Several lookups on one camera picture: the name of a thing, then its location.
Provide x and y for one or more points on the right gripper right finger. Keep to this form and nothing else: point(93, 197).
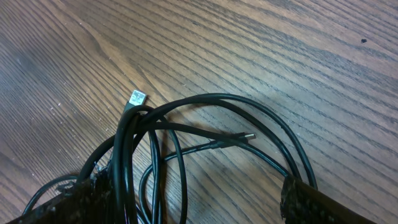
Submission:
point(302, 204)

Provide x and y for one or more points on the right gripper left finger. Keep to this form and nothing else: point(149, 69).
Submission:
point(85, 202)

